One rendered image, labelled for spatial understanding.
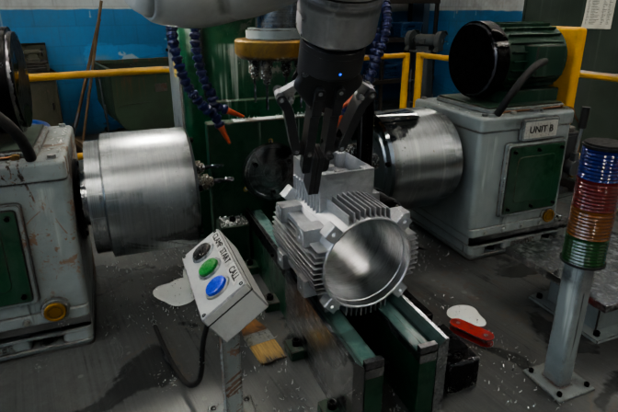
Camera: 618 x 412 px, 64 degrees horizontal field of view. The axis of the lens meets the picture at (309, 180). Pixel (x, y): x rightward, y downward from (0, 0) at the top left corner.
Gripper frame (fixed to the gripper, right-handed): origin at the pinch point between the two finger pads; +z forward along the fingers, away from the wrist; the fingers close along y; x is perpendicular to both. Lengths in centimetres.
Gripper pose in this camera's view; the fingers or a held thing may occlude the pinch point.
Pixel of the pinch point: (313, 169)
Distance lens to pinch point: 69.0
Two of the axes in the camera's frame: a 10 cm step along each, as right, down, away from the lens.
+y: -9.7, 0.9, -2.5
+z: -1.1, 7.2, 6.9
